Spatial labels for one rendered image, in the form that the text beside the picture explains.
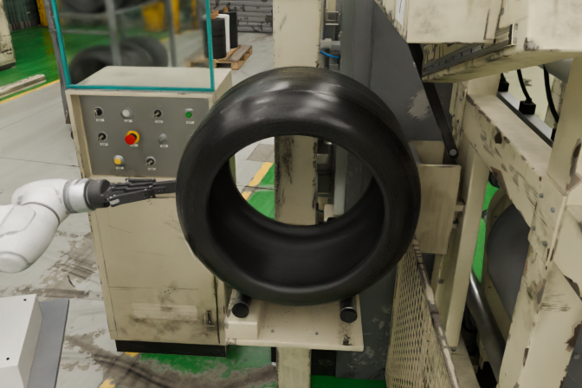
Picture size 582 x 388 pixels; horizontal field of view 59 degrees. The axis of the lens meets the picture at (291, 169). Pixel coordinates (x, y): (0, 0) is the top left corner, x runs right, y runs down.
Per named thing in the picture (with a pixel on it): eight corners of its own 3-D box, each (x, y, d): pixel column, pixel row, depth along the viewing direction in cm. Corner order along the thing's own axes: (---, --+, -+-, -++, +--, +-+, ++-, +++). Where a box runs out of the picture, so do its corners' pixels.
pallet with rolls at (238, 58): (205, 52, 865) (202, 5, 834) (252, 53, 858) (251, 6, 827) (184, 68, 757) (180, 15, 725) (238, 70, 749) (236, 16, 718)
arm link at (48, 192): (87, 199, 142) (69, 232, 132) (35, 204, 144) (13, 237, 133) (72, 168, 136) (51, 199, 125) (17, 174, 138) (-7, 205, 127)
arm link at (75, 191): (75, 173, 137) (96, 171, 136) (85, 203, 141) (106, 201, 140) (59, 189, 129) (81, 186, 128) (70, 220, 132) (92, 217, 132)
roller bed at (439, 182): (391, 221, 175) (399, 139, 163) (435, 222, 174) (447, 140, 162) (399, 253, 157) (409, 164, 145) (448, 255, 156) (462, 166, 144)
